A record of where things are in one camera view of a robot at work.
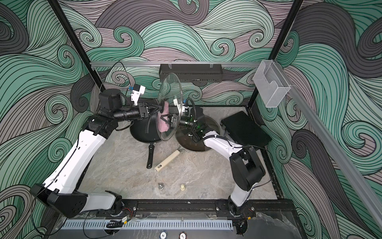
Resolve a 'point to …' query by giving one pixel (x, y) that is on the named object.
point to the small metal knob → (160, 185)
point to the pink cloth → (162, 123)
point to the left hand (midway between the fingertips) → (159, 106)
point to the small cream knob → (182, 187)
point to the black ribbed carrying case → (243, 131)
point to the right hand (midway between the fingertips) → (158, 119)
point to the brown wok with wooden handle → (175, 154)
